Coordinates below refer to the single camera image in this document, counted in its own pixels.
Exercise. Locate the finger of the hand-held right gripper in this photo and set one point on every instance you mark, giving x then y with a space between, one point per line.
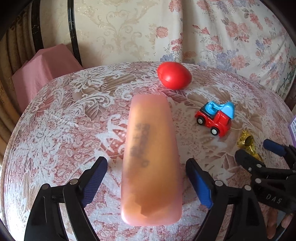
275 147
247 162

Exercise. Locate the flower scroll painting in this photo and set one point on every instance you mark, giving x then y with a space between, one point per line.
288 83

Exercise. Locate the dark marble wall strip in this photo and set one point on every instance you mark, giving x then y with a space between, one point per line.
37 23

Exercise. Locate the thin black wall strip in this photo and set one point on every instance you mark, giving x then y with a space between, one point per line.
73 32

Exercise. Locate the purple container box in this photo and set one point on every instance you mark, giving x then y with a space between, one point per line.
293 128

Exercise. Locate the red and blue toy car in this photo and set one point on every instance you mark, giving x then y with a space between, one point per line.
215 118

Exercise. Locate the gold foil wrapper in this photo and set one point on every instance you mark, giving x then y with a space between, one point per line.
246 141

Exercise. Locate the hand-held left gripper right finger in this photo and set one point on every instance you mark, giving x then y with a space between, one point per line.
201 185

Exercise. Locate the peach translucent plastic case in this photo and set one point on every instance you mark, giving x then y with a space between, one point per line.
152 162

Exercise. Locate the beige patterned curtain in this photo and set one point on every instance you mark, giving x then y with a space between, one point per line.
13 58

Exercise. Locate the pink cloth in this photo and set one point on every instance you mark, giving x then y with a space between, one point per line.
46 69

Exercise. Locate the floral bed sheet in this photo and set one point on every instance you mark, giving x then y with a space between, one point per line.
231 34

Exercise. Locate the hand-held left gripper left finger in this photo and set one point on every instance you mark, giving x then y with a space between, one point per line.
94 178

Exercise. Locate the red plastic egg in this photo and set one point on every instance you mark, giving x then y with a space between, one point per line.
174 75

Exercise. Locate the person's right hand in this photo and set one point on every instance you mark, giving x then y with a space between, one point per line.
272 220

